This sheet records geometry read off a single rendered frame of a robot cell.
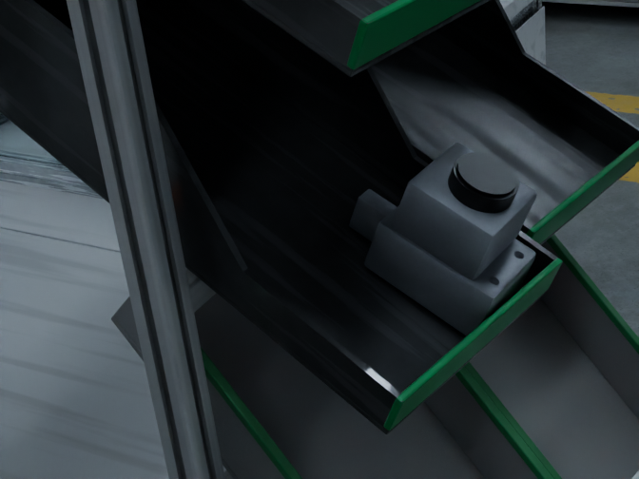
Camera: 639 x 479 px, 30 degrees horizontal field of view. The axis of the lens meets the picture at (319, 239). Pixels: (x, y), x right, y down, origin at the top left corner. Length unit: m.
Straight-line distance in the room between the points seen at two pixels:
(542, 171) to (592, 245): 2.37
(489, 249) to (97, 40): 0.19
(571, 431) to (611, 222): 2.40
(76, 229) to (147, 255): 0.95
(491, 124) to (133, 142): 0.27
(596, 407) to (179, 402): 0.33
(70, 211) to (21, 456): 0.48
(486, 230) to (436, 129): 0.17
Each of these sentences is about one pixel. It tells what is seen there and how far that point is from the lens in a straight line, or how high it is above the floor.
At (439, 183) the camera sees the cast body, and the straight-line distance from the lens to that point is 0.53.
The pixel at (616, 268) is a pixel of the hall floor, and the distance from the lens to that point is 2.95.
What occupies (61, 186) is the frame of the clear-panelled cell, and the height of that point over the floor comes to 0.87.
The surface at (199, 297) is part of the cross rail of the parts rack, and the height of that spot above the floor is 1.22.
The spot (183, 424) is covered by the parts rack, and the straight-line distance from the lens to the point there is 0.56.
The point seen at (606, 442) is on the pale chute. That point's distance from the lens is 0.79.
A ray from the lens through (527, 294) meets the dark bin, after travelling 0.56.
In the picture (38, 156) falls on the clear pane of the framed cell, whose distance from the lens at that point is 1.59.
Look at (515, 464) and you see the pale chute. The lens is 0.67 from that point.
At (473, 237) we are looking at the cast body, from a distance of 0.52.
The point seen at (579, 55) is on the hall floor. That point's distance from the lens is 4.26.
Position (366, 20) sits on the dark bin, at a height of 1.37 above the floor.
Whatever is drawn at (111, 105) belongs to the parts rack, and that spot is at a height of 1.33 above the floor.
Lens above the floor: 1.50
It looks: 28 degrees down
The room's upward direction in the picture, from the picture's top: 7 degrees counter-clockwise
